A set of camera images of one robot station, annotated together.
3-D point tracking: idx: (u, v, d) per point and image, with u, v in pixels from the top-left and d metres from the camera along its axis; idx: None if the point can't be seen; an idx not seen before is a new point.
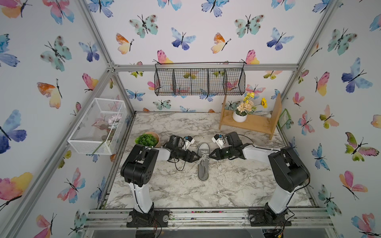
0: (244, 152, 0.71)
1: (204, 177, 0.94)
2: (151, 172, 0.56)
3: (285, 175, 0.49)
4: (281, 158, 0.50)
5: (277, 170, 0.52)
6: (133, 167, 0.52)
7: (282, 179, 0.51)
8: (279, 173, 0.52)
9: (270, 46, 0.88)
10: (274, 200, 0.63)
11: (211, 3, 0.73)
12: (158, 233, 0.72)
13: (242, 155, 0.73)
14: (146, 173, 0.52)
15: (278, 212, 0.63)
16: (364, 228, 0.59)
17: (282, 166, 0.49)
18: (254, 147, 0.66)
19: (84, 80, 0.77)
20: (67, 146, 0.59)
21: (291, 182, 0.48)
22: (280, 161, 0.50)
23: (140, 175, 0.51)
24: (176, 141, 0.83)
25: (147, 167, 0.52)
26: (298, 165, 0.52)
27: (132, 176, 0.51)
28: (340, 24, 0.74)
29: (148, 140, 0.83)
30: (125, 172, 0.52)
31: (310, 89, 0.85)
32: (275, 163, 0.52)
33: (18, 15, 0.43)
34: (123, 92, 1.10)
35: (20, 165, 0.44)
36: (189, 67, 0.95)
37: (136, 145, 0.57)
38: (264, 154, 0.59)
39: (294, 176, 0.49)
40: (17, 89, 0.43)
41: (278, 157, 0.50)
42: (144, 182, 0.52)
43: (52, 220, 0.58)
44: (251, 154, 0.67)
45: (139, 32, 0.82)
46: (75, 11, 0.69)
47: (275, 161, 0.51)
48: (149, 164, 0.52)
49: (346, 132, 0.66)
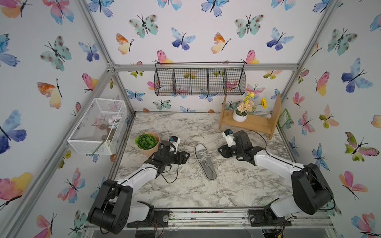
0: (257, 159, 0.63)
1: (213, 177, 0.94)
2: (126, 214, 0.46)
3: (310, 199, 0.43)
4: (305, 178, 0.44)
5: (299, 191, 0.46)
6: (103, 212, 0.43)
7: (302, 199, 0.46)
8: (301, 193, 0.46)
9: (270, 46, 0.88)
10: (280, 204, 0.61)
11: (211, 3, 0.73)
12: (158, 233, 0.73)
13: (252, 161, 0.67)
14: (117, 220, 0.42)
15: (279, 216, 0.63)
16: (364, 228, 0.59)
17: (306, 188, 0.43)
18: (272, 157, 0.58)
19: (84, 80, 0.77)
20: (67, 146, 0.59)
21: (314, 205, 0.43)
22: (305, 183, 0.43)
23: (111, 223, 0.42)
24: (165, 149, 0.70)
25: (117, 213, 0.42)
26: (324, 187, 0.46)
27: (100, 222, 0.42)
28: (340, 24, 0.74)
29: (148, 140, 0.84)
30: (93, 218, 0.43)
31: (310, 89, 0.84)
32: (298, 184, 0.45)
33: (18, 15, 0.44)
34: (123, 92, 1.10)
35: (20, 165, 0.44)
36: (189, 67, 0.95)
37: (108, 180, 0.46)
38: (282, 168, 0.53)
39: (319, 199, 0.44)
40: (16, 89, 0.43)
41: (302, 178, 0.44)
42: (116, 229, 0.43)
43: (52, 220, 0.58)
44: (266, 163, 0.60)
45: (139, 32, 0.82)
46: (75, 11, 0.69)
47: (299, 182, 0.45)
48: (120, 209, 0.42)
49: (346, 132, 0.66)
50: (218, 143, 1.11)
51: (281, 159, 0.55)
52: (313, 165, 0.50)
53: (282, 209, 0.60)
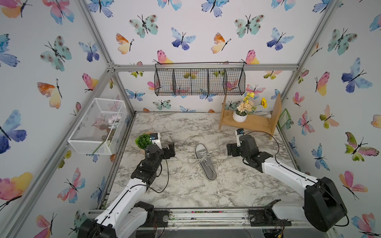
0: (264, 168, 0.61)
1: (213, 177, 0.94)
2: None
3: (324, 217, 0.41)
4: (319, 194, 0.42)
5: (312, 208, 0.44)
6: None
7: (315, 215, 0.44)
8: (314, 209, 0.43)
9: (270, 46, 0.88)
10: (282, 208, 0.60)
11: (211, 3, 0.73)
12: (158, 233, 0.72)
13: (260, 167, 0.63)
14: None
15: (280, 218, 0.63)
16: (364, 228, 0.59)
17: (320, 206, 0.41)
18: (281, 168, 0.54)
19: (84, 80, 0.77)
20: (67, 146, 0.59)
21: (328, 222, 0.40)
22: (319, 199, 0.41)
23: None
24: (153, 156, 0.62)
25: None
26: (338, 204, 0.44)
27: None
28: (340, 24, 0.74)
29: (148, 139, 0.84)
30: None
31: (310, 89, 0.84)
32: (312, 199, 0.43)
33: (18, 15, 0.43)
34: (123, 92, 1.10)
35: (20, 165, 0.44)
36: (189, 67, 0.95)
37: (86, 220, 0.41)
38: (293, 181, 0.50)
39: (333, 216, 0.42)
40: (16, 89, 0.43)
41: (316, 194, 0.42)
42: None
43: (52, 220, 0.58)
44: (276, 173, 0.56)
45: (139, 32, 0.82)
46: (75, 11, 0.69)
47: (312, 198, 0.42)
48: None
49: (346, 132, 0.66)
50: (218, 143, 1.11)
51: (291, 171, 0.52)
52: (327, 179, 0.45)
53: (285, 213, 0.59)
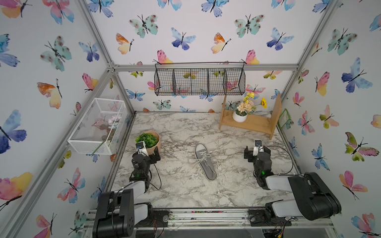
0: (268, 182, 0.67)
1: (213, 177, 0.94)
2: (132, 216, 0.46)
3: (307, 199, 0.44)
4: (301, 182, 0.47)
5: (299, 194, 0.47)
6: (111, 222, 0.42)
7: (304, 204, 0.46)
8: (300, 197, 0.47)
9: (270, 46, 0.88)
10: (281, 204, 0.61)
11: (211, 3, 0.73)
12: (158, 233, 0.72)
13: (266, 186, 0.70)
14: (127, 221, 0.43)
15: (278, 216, 0.63)
16: (364, 228, 0.59)
17: (303, 190, 0.46)
18: (277, 176, 0.62)
19: (84, 80, 0.77)
20: (67, 146, 0.59)
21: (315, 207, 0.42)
22: (301, 185, 0.47)
23: (122, 226, 0.42)
24: (140, 166, 0.67)
25: (126, 214, 0.43)
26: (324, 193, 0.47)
27: (110, 231, 0.41)
28: (340, 24, 0.74)
29: (149, 138, 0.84)
30: (100, 231, 0.41)
31: (310, 89, 0.85)
32: (296, 186, 0.48)
33: (18, 15, 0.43)
34: (123, 92, 1.10)
35: (19, 165, 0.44)
36: (189, 67, 0.95)
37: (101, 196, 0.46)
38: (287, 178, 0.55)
39: (320, 203, 0.43)
40: (16, 88, 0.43)
41: (298, 181, 0.48)
42: (128, 232, 0.42)
43: (52, 220, 0.58)
44: (275, 183, 0.63)
45: (139, 32, 0.82)
46: (75, 11, 0.69)
47: (296, 184, 0.48)
48: (127, 210, 0.44)
49: (346, 132, 0.66)
50: (218, 143, 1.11)
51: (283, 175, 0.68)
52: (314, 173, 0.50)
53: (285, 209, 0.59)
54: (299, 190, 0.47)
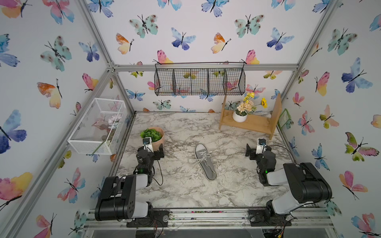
0: (268, 179, 0.70)
1: (213, 177, 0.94)
2: (133, 202, 0.48)
3: (298, 181, 0.48)
4: (295, 168, 0.51)
5: (291, 179, 0.51)
6: (112, 204, 0.44)
7: (296, 187, 0.49)
8: (293, 181, 0.50)
9: (270, 46, 0.88)
10: (280, 200, 0.62)
11: (211, 3, 0.73)
12: (158, 233, 0.73)
13: (267, 184, 0.72)
14: (128, 205, 0.45)
15: (278, 212, 0.63)
16: (364, 228, 0.59)
17: (295, 174, 0.49)
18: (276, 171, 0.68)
19: (84, 80, 0.77)
20: (67, 146, 0.59)
21: (304, 189, 0.45)
22: (294, 170, 0.50)
23: (122, 208, 0.44)
24: (144, 160, 0.68)
25: (127, 198, 0.45)
26: (317, 178, 0.51)
27: (111, 213, 0.43)
28: (340, 24, 0.74)
29: (154, 133, 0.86)
30: (101, 212, 0.43)
31: (310, 89, 0.84)
32: (290, 171, 0.52)
33: (18, 15, 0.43)
34: (123, 92, 1.10)
35: (19, 165, 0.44)
36: (189, 67, 0.95)
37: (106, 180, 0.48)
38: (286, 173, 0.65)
39: (311, 186, 0.46)
40: (16, 88, 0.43)
41: (292, 167, 0.51)
42: (128, 215, 0.44)
43: (52, 220, 0.58)
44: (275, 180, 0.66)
45: (139, 32, 0.82)
46: (75, 11, 0.69)
47: (289, 169, 0.52)
48: (129, 194, 0.46)
49: (346, 132, 0.66)
50: (218, 143, 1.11)
51: None
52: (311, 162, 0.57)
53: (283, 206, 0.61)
54: (293, 173, 0.50)
